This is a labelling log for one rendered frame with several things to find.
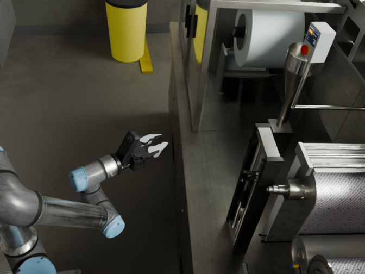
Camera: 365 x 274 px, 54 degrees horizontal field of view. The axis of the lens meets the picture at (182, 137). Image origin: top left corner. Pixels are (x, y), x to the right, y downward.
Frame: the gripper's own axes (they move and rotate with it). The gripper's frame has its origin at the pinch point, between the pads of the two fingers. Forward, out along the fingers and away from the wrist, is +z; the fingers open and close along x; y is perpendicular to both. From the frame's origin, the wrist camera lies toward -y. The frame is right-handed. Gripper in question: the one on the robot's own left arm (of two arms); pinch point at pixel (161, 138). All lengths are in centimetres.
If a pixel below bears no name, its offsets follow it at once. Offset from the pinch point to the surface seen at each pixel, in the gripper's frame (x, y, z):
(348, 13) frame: 4, -36, 83
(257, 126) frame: 24.9, -24.0, 16.0
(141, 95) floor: -144, 145, 93
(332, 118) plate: 27, -1, 71
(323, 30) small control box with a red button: 20, -51, 35
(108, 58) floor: -218, 155, 98
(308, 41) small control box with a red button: 17, -45, 35
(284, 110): 15, -5, 50
